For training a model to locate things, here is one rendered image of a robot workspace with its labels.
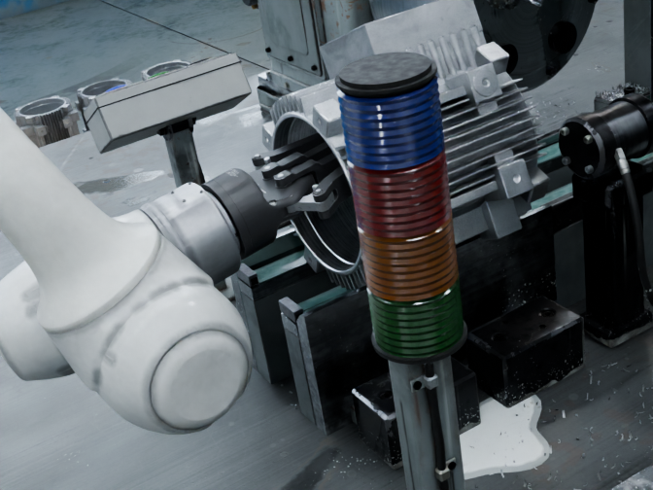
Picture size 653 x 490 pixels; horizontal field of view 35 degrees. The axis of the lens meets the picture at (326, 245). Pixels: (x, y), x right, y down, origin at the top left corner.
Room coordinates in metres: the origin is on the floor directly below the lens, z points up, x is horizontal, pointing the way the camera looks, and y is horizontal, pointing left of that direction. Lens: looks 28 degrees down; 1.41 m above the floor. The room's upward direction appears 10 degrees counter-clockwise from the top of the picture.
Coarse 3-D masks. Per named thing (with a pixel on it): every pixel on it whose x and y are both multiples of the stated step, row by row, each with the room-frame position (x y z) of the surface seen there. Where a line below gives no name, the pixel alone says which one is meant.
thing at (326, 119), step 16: (480, 48) 0.92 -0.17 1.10; (496, 48) 0.92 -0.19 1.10; (480, 64) 0.92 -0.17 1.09; (496, 64) 0.91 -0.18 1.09; (320, 112) 0.84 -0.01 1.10; (336, 112) 0.84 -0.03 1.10; (272, 128) 0.94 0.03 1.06; (320, 128) 0.84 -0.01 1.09; (336, 128) 0.83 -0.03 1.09; (544, 176) 0.87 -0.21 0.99; (528, 192) 0.87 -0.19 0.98; (544, 192) 0.88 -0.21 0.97; (304, 256) 0.91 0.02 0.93
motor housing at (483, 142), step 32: (288, 96) 0.89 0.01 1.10; (320, 96) 0.87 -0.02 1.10; (448, 96) 0.86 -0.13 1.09; (512, 96) 0.90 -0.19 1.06; (288, 128) 0.93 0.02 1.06; (448, 128) 0.84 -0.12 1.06; (480, 128) 0.85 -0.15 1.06; (512, 128) 0.88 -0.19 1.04; (448, 160) 0.83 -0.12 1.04; (480, 160) 0.84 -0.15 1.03; (480, 192) 0.83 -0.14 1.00; (320, 224) 0.92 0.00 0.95; (352, 224) 0.92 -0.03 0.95; (480, 224) 0.86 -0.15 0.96; (320, 256) 0.88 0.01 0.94; (352, 256) 0.88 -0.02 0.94; (352, 288) 0.84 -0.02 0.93
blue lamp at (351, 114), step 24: (408, 96) 0.55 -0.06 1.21; (432, 96) 0.56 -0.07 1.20; (360, 120) 0.56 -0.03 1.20; (384, 120) 0.55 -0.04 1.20; (408, 120) 0.55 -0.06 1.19; (432, 120) 0.56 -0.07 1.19; (360, 144) 0.56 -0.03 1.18; (384, 144) 0.55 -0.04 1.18; (408, 144) 0.55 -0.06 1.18; (432, 144) 0.56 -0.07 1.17; (384, 168) 0.55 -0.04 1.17
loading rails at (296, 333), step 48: (288, 240) 0.95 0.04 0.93; (480, 240) 0.87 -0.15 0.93; (528, 240) 0.90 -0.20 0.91; (576, 240) 0.94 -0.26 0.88; (240, 288) 0.91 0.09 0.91; (288, 288) 0.90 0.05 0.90; (336, 288) 0.85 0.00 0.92; (480, 288) 0.87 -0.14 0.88; (528, 288) 0.90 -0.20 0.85; (576, 288) 0.94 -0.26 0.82; (288, 336) 0.82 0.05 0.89; (336, 336) 0.80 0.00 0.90; (336, 384) 0.79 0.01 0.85
